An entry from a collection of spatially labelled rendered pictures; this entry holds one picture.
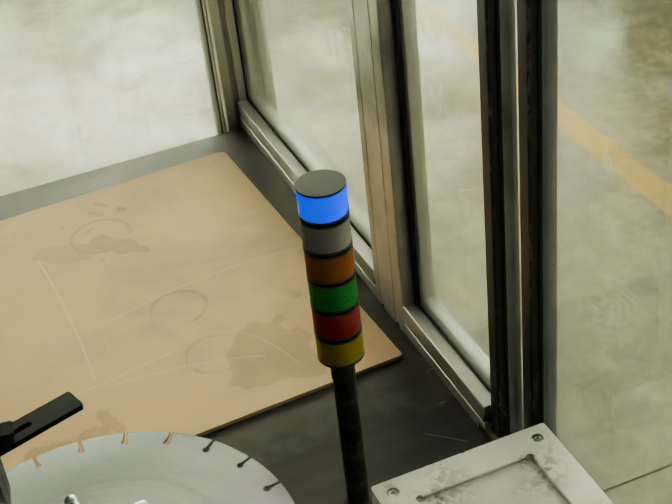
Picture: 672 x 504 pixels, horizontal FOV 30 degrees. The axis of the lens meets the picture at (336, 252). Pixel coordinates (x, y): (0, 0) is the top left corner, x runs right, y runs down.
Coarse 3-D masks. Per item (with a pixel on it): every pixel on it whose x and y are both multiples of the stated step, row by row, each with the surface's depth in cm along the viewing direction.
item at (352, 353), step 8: (360, 336) 117; (320, 344) 117; (328, 344) 116; (336, 344) 115; (344, 344) 116; (352, 344) 116; (360, 344) 117; (320, 352) 117; (328, 352) 116; (336, 352) 116; (344, 352) 116; (352, 352) 116; (360, 352) 118; (320, 360) 118; (328, 360) 117; (336, 360) 117; (344, 360) 117; (352, 360) 117; (360, 360) 118; (336, 368) 117
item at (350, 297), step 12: (312, 288) 113; (324, 288) 112; (336, 288) 112; (348, 288) 113; (312, 300) 114; (324, 300) 113; (336, 300) 113; (348, 300) 113; (324, 312) 114; (336, 312) 113
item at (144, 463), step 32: (64, 448) 114; (96, 448) 114; (128, 448) 114; (160, 448) 113; (192, 448) 113; (224, 448) 112; (32, 480) 111; (64, 480) 111; (96, 480) 111; (128, 480) 110; (160, 480) 110; (192, 480) 109; (224, 480) 109; (256, 480) 109
